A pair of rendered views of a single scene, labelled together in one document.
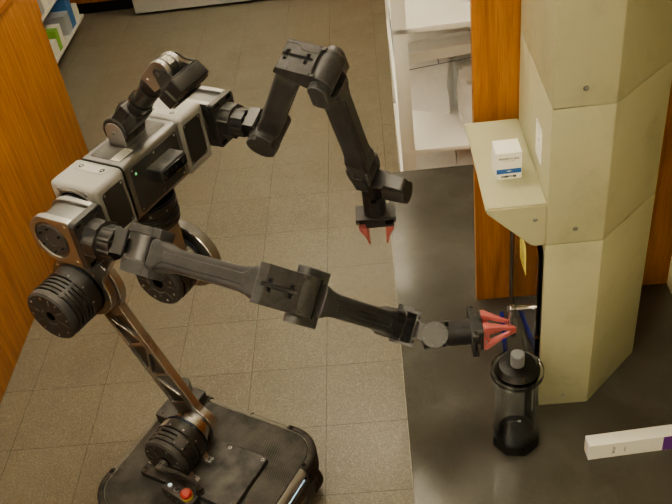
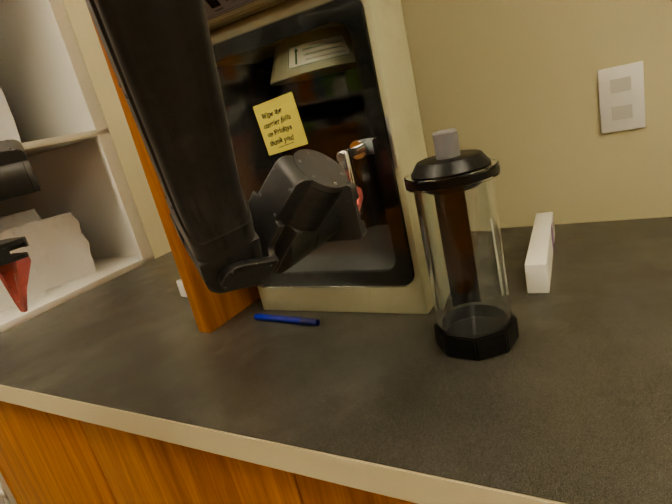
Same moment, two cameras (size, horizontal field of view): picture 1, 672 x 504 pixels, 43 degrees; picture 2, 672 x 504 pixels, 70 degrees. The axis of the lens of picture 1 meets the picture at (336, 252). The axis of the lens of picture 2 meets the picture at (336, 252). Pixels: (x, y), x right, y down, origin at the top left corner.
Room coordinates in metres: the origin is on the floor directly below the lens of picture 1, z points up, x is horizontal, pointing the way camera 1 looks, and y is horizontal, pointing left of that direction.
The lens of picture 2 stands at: (1.05, 0.23, 1.27)
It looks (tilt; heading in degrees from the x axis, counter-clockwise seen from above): 17 degrees down; 298
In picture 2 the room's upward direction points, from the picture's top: 13 degrees counter-clockwise
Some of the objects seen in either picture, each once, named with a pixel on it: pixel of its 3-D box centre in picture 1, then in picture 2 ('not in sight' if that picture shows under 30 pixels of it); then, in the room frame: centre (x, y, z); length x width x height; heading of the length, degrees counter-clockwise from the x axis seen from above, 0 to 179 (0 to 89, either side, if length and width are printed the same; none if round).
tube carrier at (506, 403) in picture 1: (516, 403); (463, 254); (1.17, -0.33, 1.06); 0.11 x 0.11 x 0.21
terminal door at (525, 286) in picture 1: (524, 277); (298, 166); (1.41, -0.41, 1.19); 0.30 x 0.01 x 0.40; 175
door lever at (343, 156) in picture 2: (519, 319); (355, 178); (1.31, -0.37, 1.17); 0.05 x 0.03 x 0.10; 85
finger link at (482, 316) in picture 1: (494, 330); not in sight; (1.31, -0.32, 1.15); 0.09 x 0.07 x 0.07; 86
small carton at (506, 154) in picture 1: (506, 159); not in sight; (1.38, -0.36, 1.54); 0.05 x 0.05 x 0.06; 86
